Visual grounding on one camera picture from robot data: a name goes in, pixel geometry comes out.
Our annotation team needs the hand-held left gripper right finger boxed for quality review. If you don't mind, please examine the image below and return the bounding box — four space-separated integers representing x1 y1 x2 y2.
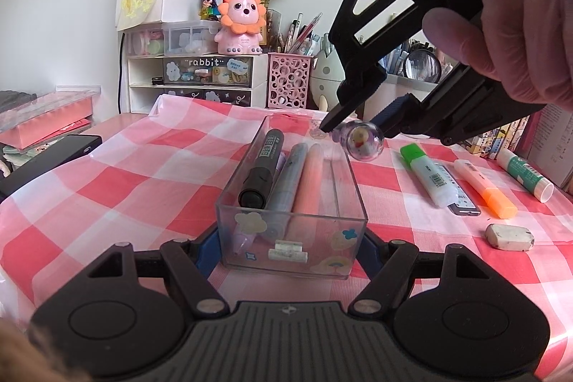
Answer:
349 230 488 315

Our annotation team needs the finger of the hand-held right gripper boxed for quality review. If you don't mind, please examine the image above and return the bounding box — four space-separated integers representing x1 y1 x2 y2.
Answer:
374 66 547 145
320 0 430 133

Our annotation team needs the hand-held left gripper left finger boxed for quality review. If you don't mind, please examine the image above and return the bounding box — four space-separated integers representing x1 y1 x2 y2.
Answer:
87 226 230 315

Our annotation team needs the clear plastic pen box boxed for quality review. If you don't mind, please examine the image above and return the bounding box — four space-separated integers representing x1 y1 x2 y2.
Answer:
216 115 369 280

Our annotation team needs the green cap highlighter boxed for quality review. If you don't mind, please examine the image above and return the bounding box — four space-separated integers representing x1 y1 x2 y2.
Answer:
400 143 462 208

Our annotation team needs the pink marker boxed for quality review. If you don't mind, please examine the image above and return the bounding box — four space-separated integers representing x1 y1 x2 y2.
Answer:
291 143 325 231

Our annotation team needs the black marker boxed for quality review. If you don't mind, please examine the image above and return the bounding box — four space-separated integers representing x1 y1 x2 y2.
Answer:
239 128 286 210

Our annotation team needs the grey-blue marker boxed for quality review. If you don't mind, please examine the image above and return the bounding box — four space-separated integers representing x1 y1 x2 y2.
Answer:
264 142 309 240

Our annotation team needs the orange cap highlighter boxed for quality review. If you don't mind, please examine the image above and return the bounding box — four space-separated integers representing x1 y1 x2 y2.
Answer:
454 159 519 219

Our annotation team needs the green white glue stick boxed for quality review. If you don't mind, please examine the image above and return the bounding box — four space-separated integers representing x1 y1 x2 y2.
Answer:
497 148 555 204

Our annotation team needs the white eraser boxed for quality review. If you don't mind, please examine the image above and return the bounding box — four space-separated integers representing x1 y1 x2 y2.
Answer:
485 223 535 252

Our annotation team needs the person's right hand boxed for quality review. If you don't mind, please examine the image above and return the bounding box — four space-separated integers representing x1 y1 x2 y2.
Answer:
423 0 573 112

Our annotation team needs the green egg-shaped pen holder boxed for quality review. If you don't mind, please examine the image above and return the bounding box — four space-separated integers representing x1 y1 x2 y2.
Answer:
310 48 345 112

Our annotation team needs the grey white cloud pen holder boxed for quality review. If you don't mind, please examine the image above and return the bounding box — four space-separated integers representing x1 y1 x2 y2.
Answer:
362 71 444 125

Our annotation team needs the bunch of teal pens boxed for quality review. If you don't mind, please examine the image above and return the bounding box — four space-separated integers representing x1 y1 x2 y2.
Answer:
313 34 336 56

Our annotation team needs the black magnifying glass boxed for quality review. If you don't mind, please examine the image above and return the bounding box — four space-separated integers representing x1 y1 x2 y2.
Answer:
404 46 444 83

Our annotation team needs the pink mesh pen holder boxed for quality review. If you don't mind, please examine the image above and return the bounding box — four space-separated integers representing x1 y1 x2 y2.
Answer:
267 52 313 109

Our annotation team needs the bunch of red black pens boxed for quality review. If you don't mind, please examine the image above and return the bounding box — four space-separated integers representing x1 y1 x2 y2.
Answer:
280 11 324 56

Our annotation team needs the glass plant vase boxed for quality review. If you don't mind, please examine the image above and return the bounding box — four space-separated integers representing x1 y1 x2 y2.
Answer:
264 8 283 52

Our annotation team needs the blue spine comic book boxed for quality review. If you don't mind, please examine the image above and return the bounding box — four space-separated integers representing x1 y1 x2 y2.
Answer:
479 134 497 159

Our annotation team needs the red white checkered tablecloth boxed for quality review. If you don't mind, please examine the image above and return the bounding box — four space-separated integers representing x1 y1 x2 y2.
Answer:
0 93 573 382

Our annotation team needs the yellow spine comic book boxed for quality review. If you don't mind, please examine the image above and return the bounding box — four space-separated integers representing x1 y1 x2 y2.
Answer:
492 129 509 161

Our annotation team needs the orange pink lion toy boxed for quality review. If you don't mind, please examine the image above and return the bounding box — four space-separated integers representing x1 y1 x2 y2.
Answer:
214 0 268 56

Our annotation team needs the clear plastic storage box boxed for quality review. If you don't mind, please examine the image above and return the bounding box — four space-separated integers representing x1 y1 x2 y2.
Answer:
163 21 223 56
122 28 166 58

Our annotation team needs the row of papers and books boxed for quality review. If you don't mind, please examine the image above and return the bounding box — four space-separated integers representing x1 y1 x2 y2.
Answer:
535 102 573 190

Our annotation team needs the white mini drawer unit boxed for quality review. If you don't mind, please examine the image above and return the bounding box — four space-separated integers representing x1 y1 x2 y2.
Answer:
125 53 269 114

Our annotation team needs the black flat case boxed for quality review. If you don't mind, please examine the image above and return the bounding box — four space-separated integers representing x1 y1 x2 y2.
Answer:
0 134 102 204

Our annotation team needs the white cardboard box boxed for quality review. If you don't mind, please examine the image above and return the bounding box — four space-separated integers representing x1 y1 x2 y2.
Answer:
117 0 204 29

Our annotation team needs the pink storage box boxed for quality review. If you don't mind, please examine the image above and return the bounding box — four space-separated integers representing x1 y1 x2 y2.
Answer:
0 91 99 150

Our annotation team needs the dark grey ribbed object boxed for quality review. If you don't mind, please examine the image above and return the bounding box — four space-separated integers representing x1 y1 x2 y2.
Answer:
0 91 37 114

